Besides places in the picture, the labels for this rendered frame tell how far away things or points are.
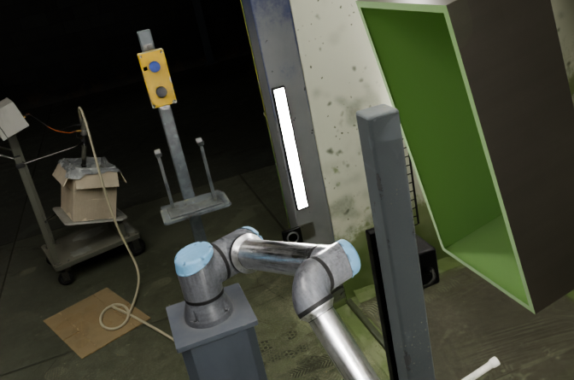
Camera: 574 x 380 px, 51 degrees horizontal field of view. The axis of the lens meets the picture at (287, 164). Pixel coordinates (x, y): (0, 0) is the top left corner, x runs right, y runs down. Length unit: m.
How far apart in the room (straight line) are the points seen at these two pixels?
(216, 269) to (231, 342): 0.27
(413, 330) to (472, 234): 1.90
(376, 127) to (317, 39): 2.04
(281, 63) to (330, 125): 0.40
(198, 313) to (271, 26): 1.31
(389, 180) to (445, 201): 1.88
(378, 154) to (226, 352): 1.56
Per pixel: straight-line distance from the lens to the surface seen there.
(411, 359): 1.06
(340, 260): 1.81
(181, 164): 3.04
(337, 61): 2.94
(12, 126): 4.38
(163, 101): 2.90
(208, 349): 2.31
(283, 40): 2.83
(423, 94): 2.58
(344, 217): 3.16
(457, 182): 2.78
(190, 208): 2.95
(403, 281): 0.98
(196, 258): 2.21
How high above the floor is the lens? 1.89
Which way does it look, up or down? 20 degrees down
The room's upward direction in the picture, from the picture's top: 12 degrees counter-clockwise
